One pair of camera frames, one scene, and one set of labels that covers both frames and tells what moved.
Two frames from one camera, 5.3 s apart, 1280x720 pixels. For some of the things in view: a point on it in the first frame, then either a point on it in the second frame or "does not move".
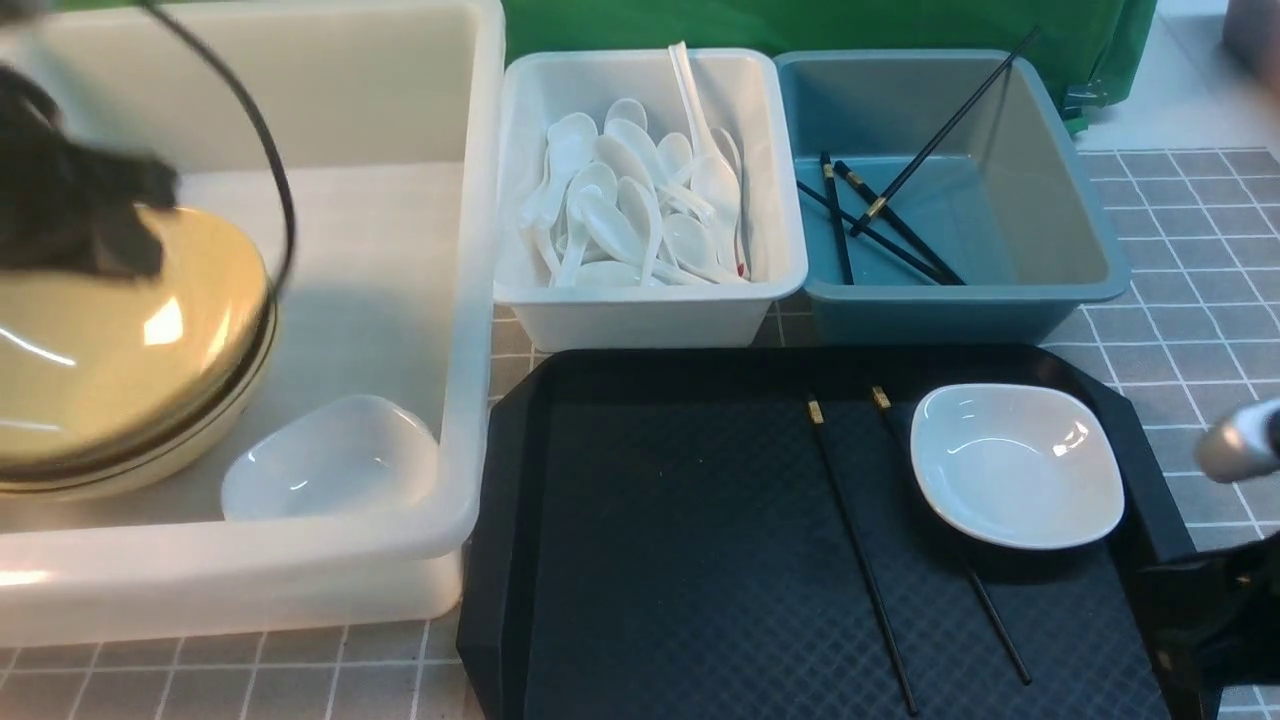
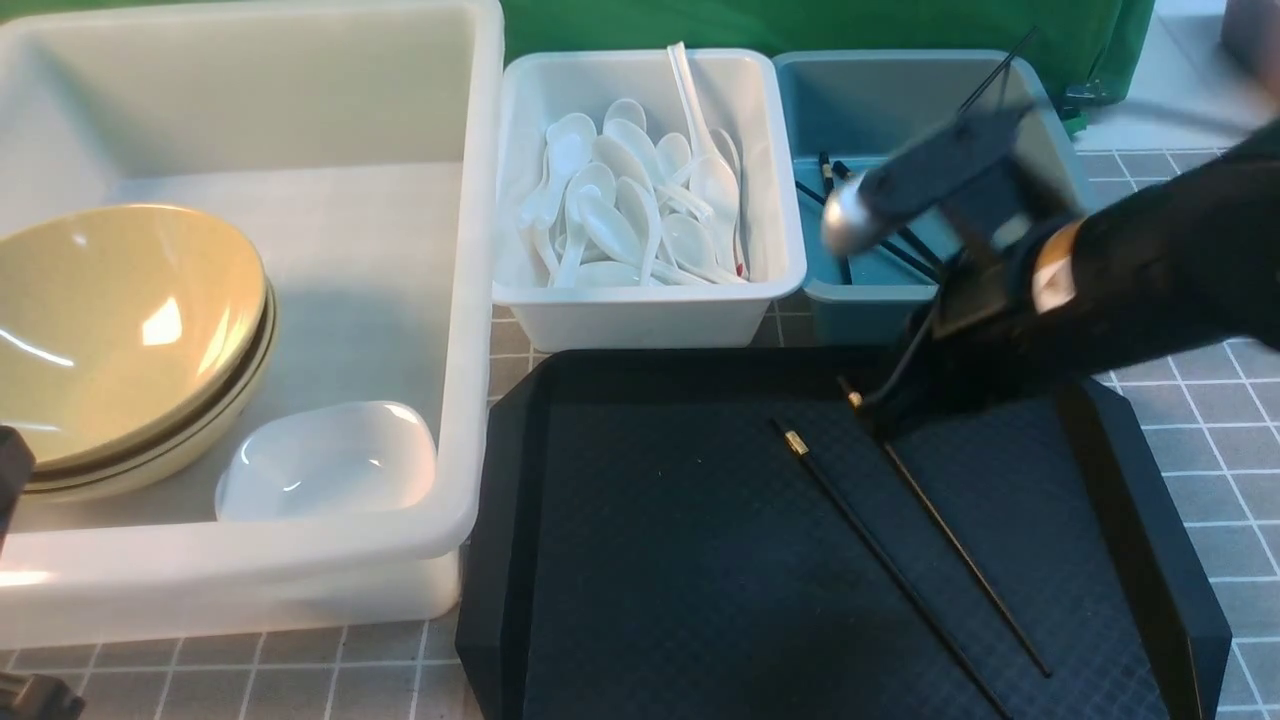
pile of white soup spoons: [618, 205] does not move
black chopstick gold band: [881, 399] to [857, 402]
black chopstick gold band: [817, 419] to [800, 449]
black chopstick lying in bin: [903, 226] does not move
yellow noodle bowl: [110, 385] does not move
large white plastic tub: [392, 115] does not move
